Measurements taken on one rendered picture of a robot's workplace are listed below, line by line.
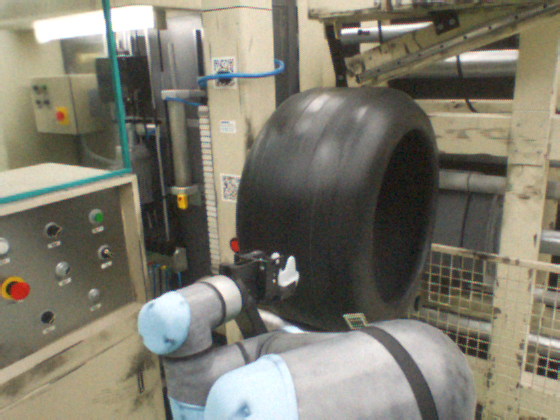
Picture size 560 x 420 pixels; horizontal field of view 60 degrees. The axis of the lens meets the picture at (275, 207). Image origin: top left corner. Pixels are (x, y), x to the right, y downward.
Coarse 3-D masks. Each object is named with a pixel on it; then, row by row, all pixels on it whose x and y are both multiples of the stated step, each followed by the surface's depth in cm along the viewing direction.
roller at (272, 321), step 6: (264, 312) 124; (270, 312) 123; (264, 318) 122; (270, 318) 122; (276, 318) 121; (282, 318) 120; (288, 318) 120; (270, 324) 121; (276, 324) 120; (282, 324) 119; (288, 324) 118; (294, 324) 118; (300, 324) 117; (306, 324) 117; (270, 330) 122; (300, 330) 116; (306, 330) 116; (312, 330) 115; (318, 330) 115; (324, 330) 114
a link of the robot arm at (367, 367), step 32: (288, 352) 37; (320, 352) 36; (352, 352) 36; (384, 352) 36; (224, 384) 34; (256, 384) 33; (288, 384) 32; (320, 384) 33; (352, 384) 33; (384, 384) 34; (416, 384) 34; (224, 416) 32; (256, 416) 30; (288, 416) 31; (320, 416) 31; (352, 416) 32; (384, 416) 33; (416, 416) 33
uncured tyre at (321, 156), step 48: (336, 96) 103; (384, 96) 100; (288, 144) 97; (336, 144) 92; (384, 144) 94; (432, 144) 118; (240, 192) 103; (288, 192) 94; (336, 192) 89; (384, 192) 141; (432, 192) 126; (240, 240) 103; (288, 240) 95; (336, 240) 90; (384, 240) 140; (432, 240) 130; (336, 288) 93; (384, 288) 131
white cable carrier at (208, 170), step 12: (204, 108) 127; (204, 120) 128; (204, 132) 129; (204, 144) 130; (204, 156) 131; (204, 168) 132; (204, 180) 133; (216, 204) 134; (216, 216) 135; (216, 228) 136; (216, 240) 137; (216, 252) 138; (216, 264) 139
